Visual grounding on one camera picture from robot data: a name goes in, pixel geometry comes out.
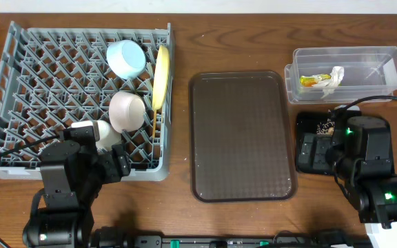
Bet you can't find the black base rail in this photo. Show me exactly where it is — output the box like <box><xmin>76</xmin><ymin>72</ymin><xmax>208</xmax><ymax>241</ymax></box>
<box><xmin>88</xmin><ymin>225</ymin><xmax>371</xmax><ymax>248</ymax></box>

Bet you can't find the yellow round plate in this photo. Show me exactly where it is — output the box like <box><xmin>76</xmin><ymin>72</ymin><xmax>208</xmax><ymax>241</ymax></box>
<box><xmin>152</xmin><ymin>45</ymin><xmax>170</xmax><ymax>111</ymax></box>

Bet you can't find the spilled rice pile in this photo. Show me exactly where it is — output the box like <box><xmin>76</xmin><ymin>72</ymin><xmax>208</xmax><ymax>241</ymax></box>
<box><xmin>316</xmin><ymin>118</ymin><xmax>335</xmax><ymax>136</ymax></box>

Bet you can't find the light blue bowl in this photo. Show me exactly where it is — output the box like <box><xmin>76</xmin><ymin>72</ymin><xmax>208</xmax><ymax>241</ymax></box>
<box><xmin>106</xmin><ymin>40</ymin><xmax>146</xmax><ymax>79</ymax></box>

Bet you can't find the white tissue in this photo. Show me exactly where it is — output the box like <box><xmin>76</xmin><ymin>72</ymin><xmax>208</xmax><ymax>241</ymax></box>
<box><xmin>319</xmin><ymin>66</ymin><xmax>345</xmax><ymax>98</ymax></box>

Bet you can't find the black waste tray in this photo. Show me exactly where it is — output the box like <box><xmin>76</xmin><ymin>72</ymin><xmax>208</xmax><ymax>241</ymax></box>
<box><xmin>295</xmin><ymin>112</ymin><xmax>347</xmax><ymax>176</ymax></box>

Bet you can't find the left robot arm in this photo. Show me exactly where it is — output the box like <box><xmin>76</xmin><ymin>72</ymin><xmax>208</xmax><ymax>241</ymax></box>
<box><xmin>23</xmin><ymin>141</ymin><xmax>130</xmax><ymax>247</ymax></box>

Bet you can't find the green snack wrapper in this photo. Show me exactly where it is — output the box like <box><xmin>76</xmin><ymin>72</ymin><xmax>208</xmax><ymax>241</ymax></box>
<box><xmin>300</xmin><ymin>74</ymin><xmax>331</xmax><ymax>87</ymax></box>

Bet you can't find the brown plastic serving tray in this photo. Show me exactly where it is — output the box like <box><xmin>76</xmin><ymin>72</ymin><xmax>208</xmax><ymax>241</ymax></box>
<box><xmin>189</xmin><ymin>71</ymin><xmax>297</xmax><ymax>203</ymax></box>

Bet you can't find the wooden chopstick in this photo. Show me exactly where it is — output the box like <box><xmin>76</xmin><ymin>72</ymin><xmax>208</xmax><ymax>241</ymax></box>
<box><xmin>152</xmin><ymin>110</ymin><xmax>157</xmax><ymax>140</ymax></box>

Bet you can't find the clear plastic waste bin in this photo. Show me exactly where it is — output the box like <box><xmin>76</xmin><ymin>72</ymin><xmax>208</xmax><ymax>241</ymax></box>
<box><xmin>285</xmin><ymin>46</ymin><xmax>397</xmax><ymax>105</ymax></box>

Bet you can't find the white plastic cup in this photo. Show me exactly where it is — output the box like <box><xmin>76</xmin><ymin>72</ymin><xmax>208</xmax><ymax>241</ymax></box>
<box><xmin>96</xmin><ymin>120</ymin><xmax>121</xmax><ymax>151</ymax></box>

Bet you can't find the grey plastic dishwasher rack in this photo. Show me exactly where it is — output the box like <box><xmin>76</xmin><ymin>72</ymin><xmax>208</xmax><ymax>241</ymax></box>
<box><xmin>0</xmin><ymin>23</ymin><xmax>175</xmax><ymax>181</ymax></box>

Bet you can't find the pink bowl with rice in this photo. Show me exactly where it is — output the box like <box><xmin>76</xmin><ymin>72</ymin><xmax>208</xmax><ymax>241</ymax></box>
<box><xmin>109</xmin><ymin>92</ymin><xmax>145</xmax><ymax>133</ymax></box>

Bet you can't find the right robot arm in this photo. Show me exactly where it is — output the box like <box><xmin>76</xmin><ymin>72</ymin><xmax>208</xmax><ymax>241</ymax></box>
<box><xmin>296</xmin><ymin>111</ymin><xmax>397</xmax><ymax>247</ymax></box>

